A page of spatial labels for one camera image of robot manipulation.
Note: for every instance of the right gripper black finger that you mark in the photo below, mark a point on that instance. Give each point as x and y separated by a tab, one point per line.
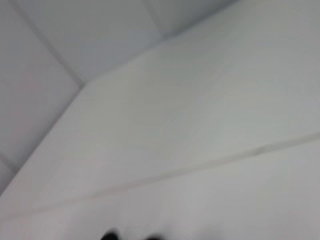
111	235
155	237

